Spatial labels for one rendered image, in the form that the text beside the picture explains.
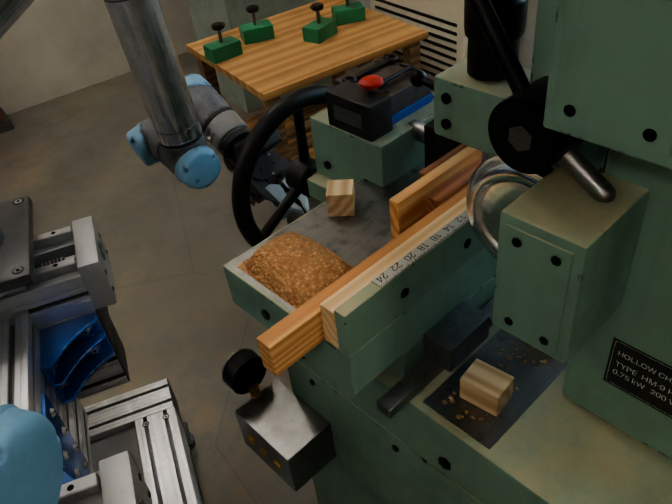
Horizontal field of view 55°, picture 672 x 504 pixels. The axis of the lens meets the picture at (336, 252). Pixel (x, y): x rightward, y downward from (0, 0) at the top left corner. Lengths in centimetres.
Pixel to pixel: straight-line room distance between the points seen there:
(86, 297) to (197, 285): 109
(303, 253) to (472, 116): 23
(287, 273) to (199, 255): 159
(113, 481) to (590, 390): 50
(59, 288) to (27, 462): 59
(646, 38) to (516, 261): 19
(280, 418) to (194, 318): 113
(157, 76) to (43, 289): 37
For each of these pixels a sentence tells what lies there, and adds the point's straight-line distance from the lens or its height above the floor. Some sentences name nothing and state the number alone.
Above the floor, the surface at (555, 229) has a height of 108.
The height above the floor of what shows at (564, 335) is 99.
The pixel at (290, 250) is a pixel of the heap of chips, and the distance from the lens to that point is 70.
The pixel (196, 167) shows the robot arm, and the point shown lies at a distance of 111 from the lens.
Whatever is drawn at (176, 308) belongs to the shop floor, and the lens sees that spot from 209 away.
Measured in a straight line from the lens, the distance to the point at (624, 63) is 40.
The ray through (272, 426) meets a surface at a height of 62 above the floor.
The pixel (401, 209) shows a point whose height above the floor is 95.
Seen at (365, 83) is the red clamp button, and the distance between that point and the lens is 81.
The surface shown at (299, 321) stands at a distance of 60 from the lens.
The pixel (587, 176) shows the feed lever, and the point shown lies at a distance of 50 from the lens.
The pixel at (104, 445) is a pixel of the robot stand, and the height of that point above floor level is 21.
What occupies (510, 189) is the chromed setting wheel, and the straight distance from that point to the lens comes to 56.
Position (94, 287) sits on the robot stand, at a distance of 107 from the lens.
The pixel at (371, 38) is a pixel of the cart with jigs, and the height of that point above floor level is 53.
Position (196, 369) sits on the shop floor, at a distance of 189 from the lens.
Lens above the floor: 137
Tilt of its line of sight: 39 degrees down
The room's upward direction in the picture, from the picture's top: 7 degrees counter-clockwise
